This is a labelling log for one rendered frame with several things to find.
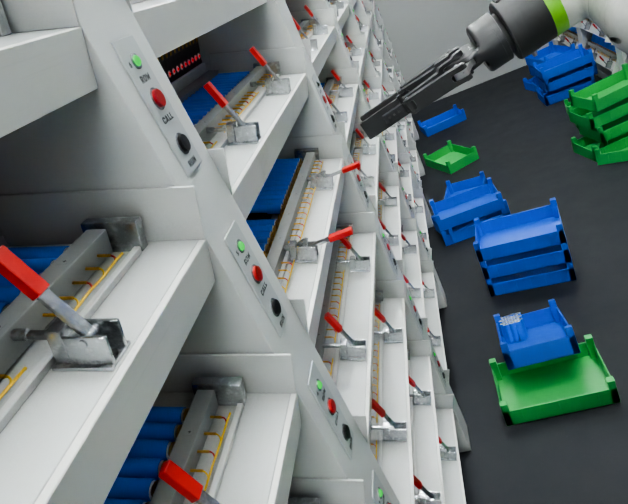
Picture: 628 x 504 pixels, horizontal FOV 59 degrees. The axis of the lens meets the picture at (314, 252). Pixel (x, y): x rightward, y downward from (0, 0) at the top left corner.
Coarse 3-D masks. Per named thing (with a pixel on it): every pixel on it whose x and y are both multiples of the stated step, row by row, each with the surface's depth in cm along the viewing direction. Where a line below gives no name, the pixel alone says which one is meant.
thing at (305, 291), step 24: (288, 144) 116; (312, 144) 116; (336, 144) 115; (336, 168) 111; (312, 192) 102; (336, 192) 101; (312, 216) 92; (336, 216) 99; (312, 240) 85; (288, 264) 79; (312, 264) 78; (288, 288) 73; (312, 288) 73; (312, 312) 68; (312, 336) 67
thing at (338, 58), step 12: (288, 0) 167; (300, 0) 167; (312, 0) 167; (324, 0) 166; (336, 24) 174; (336, 36) 171; (336, 48) 173; (336, 60) 174; (348, 60) 174; (360, 84) 182; (360, 96) 179; (360, 108) 181; (360, 120) 183; (384, 156) 188; (384, 168) 190; (408, 216) 198; (420, 240) 202; (420, 252) 205; (444, 300) 214
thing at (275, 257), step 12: (312, 156) 112; (300, 168) 106; (312, 168) 109; (300, 180) 101; (300, 192) 96; (288, 204) 92; (300, 204) 95; (288, 216) 88; (288, 228) 84; (276, 240) 81; (288, 240) 83; (276, 252) 77; (276, 264) 75; (276, 276) 74
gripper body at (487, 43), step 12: (480, 24) 77; (492, 24) 76; (468, 36) 81; (480, 36) 77; (492, 36) 76; (504, 36) 76; (468, 48) 80; (480, 48) 77; (492, 48) 77; (504, 48) 77; (456, 60) 80; (468, 60) 77; (480, 60) 78; (492, 60) 78; (504, 60) 78
